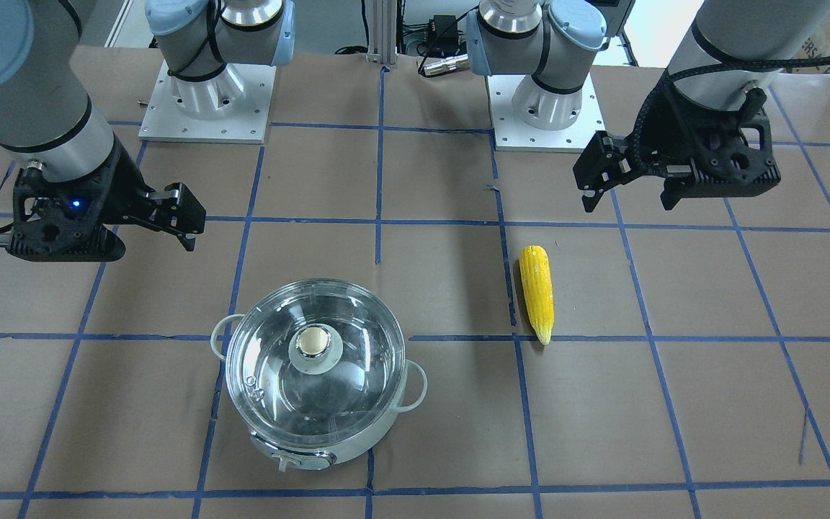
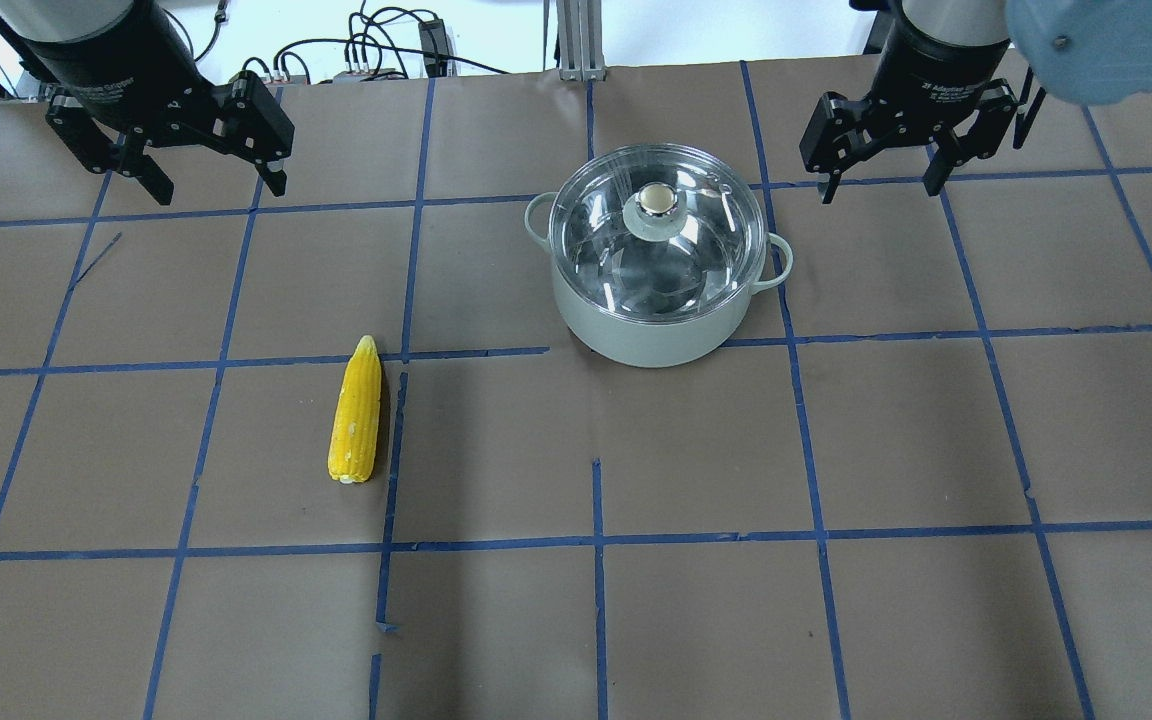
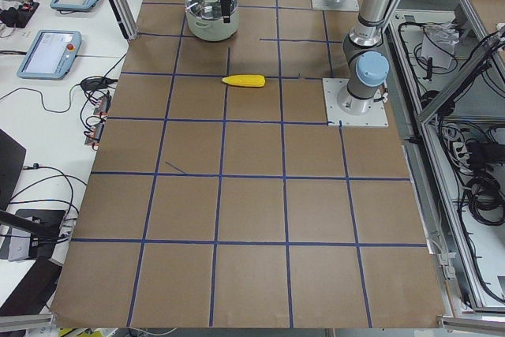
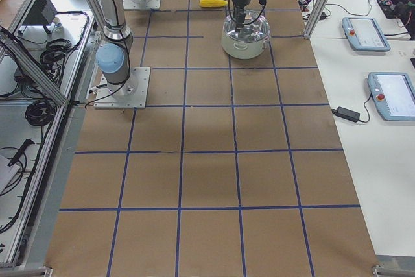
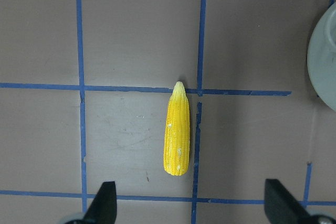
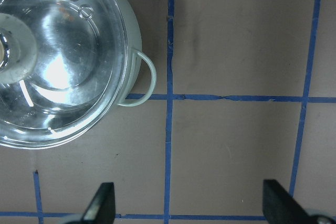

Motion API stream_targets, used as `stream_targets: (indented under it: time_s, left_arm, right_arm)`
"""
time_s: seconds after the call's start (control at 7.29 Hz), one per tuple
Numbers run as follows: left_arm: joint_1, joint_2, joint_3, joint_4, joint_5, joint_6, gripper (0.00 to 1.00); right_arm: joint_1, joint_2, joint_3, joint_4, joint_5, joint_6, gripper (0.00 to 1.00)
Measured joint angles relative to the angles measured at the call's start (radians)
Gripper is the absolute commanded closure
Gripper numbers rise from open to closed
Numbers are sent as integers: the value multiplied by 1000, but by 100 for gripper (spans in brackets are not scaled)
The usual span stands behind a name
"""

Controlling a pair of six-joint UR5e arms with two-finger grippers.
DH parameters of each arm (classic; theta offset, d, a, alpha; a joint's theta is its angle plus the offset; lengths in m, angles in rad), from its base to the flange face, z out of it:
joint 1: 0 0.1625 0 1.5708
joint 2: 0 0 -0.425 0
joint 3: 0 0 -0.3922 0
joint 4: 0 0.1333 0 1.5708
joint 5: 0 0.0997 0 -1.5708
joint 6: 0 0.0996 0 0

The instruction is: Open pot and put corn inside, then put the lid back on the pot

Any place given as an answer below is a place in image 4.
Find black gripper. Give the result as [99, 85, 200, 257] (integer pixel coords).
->
[232, 0, 251, 30]

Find glass pot lid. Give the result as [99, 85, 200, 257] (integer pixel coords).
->
[222, 10, 270, 43]

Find yellow corn cob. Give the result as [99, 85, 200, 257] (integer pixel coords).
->
[199, 0, 228, 8]

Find white cooking pot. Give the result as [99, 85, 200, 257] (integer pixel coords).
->
[221, 10, 271, 60]

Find far blue teach pendant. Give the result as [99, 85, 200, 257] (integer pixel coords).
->
[341, 17, 390, 52]

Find blue teach pendant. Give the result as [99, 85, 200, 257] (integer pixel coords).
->
[341, 17, 390, 52]
[368, 72, 414, 121]

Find black power adapter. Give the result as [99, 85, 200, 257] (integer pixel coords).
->
[331, 106, 360, 123]

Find brown paper table mat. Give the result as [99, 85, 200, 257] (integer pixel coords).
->
[45, 0, 377, 276]

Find near blue teach pendant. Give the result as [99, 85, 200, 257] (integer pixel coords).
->
[368, 72, 414, 121]

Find coiled black cables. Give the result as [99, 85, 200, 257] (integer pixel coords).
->
[40, 38, 80, 71]

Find aluminium side frame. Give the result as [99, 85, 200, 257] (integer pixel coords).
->
[1, 0, 96, 273]

